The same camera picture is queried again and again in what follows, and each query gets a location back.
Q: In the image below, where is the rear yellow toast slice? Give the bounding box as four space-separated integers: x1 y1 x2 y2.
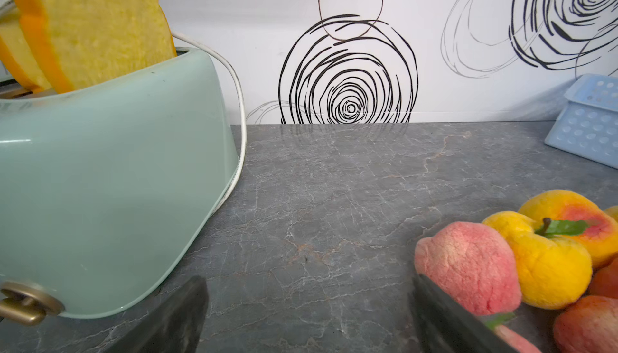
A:
1 8 52 93

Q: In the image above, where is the light blue plastic basket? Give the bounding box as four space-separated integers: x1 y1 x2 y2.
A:
545 74 618 169

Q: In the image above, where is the red orange peach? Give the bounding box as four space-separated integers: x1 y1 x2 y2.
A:
588 258 618 299

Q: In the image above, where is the yellow toast slice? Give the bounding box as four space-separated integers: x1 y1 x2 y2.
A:
1 8 52 93
13 0 176 93

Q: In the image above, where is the mint green toaster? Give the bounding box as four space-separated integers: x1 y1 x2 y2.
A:
1 48 240 319

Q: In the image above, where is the front yellow toast slice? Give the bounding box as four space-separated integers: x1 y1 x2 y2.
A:
13 0 176 93

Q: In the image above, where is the yellow red peach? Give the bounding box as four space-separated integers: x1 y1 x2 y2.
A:
518 190 617 269

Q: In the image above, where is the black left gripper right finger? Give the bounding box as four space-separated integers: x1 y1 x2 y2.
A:
412 274 515 353

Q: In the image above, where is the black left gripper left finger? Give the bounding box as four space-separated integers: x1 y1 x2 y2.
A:
107 276 209 353

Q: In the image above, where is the yellow peach with leaf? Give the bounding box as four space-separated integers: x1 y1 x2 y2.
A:
482 211 592 310

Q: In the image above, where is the white toaster power cord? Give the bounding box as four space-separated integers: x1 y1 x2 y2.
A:
172 32 248 215

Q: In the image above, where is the pink peach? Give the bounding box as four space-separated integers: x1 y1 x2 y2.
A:
553 295 617 353
415 222 522 316

